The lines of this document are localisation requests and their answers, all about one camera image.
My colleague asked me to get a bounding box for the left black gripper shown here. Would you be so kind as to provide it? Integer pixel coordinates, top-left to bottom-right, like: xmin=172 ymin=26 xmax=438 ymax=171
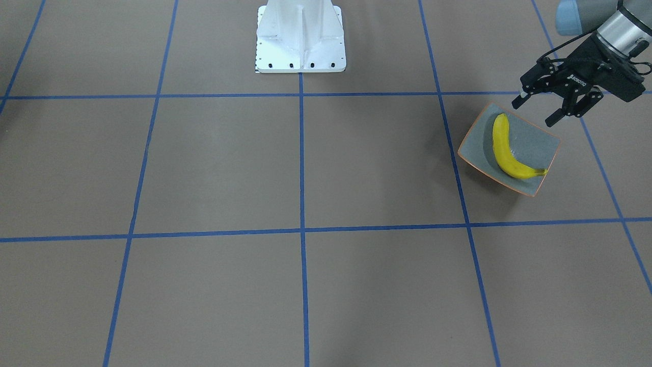
xmin=512 ymin=32 xmax=645 ymax=127

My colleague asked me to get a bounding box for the yellow banana top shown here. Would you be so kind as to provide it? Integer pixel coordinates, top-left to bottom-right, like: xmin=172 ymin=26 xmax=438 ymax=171
xmin=492 ymin=113 xmax=548 ymax=180

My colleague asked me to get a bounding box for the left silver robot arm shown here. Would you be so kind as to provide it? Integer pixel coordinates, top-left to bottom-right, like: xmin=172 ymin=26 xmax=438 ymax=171
xmin=512 ymin=1 xmax=651 ymax=127

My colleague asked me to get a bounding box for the grey square plate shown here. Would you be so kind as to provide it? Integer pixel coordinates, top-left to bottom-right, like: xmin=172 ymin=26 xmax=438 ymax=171
xmin=458 ymin=103 xmax=560 ymax=197

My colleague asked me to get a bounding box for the brown paper table cover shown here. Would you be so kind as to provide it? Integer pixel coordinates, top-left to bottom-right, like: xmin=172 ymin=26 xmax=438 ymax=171
xmin=1 ymin=1 xmax=650 ymax=366

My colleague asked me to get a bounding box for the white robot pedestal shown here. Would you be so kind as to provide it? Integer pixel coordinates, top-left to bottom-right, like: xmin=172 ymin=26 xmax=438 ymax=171
xmin=255 ymin=1 xmax=347 ymax=73

